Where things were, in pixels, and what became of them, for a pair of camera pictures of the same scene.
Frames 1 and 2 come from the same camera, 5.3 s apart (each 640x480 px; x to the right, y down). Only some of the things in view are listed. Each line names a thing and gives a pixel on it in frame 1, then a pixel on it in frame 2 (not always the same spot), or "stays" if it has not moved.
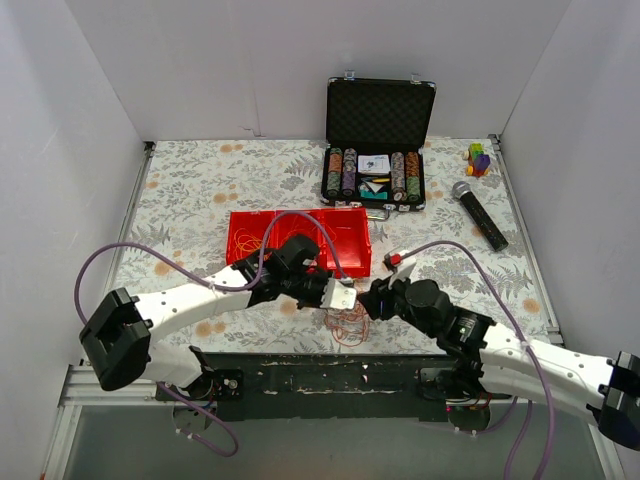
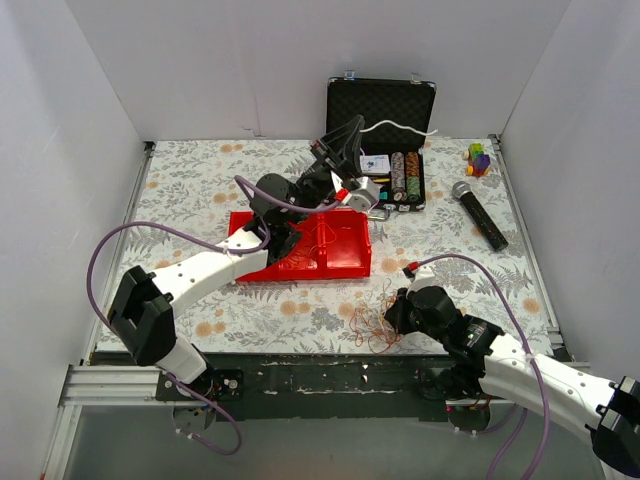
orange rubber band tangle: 349,327 -> 368,322
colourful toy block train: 478,161 stays
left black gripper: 314,291 -> 327,161
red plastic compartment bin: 248,232 stays
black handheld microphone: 479,216 stays
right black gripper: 378,306 stays
